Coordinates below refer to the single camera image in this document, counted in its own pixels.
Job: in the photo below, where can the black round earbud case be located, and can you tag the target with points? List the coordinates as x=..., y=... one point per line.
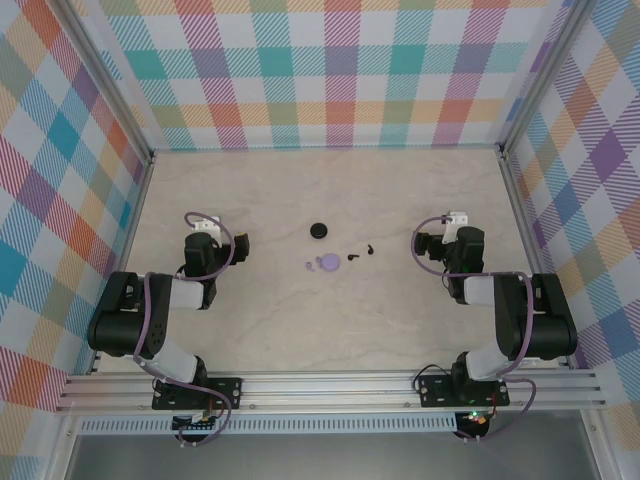
x=318, y=230

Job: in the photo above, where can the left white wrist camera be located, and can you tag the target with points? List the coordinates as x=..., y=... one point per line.
x=207, y=223

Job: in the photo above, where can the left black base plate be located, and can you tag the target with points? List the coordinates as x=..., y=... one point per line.
x=227, y=387

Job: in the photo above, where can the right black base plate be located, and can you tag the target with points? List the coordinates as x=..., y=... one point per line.
x=435, y=392

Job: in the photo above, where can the aluminium upright post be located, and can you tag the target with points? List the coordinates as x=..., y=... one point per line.
x=110, y=85
x=542, y=75

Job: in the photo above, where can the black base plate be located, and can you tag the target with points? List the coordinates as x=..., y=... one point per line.
x=435, y=392
x=227, y=387

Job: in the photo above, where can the aluminium mounting rail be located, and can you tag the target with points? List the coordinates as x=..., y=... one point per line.
x=325, y=390

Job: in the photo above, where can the purple round earbud case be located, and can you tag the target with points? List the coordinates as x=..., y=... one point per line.
x=331, y=262

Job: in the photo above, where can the aluminium table side rail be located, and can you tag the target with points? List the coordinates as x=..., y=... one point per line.
x=129, y=230
x=522, y=215

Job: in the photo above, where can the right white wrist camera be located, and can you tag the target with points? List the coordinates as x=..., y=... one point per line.
x=457, y=217

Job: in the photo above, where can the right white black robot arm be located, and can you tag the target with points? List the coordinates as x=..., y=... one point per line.
x=550, y=325

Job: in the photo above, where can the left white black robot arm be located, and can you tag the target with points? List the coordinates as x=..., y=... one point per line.
x=120, y=330

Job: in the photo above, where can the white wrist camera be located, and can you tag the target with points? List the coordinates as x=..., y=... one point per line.
x=207, y=223
x=457, y=217

